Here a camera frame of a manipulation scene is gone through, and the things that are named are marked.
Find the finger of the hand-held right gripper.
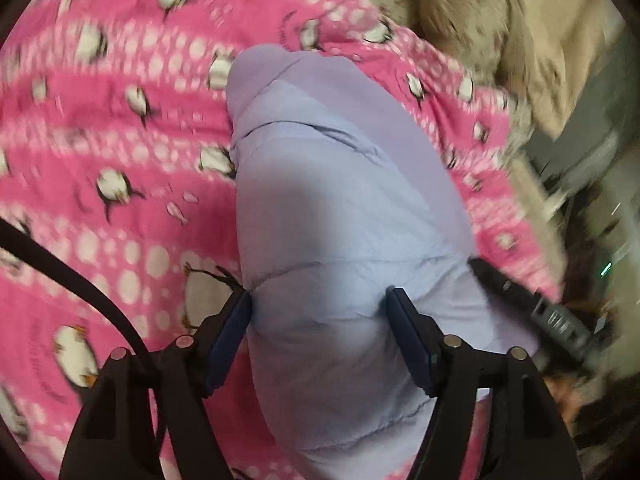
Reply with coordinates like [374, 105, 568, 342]
[469, 257, 540, 320]

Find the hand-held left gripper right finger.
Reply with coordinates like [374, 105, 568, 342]
[386, 286, 584, 480]

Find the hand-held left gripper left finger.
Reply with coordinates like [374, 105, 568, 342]
[60, 287, 253, 480]

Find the lavender puffer jacket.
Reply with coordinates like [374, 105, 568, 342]
[227, 44, 543, 480]

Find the beige cloth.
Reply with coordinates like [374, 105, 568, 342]
[490, 0, 628, 143]

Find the pink penguin print blanket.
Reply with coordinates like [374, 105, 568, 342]
[0, 0, 562, 480]

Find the floral print quilt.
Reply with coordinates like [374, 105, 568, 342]
[280, 0, 568, 271]

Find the black cable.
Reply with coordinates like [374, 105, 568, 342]
[0, 219, 168, 466]

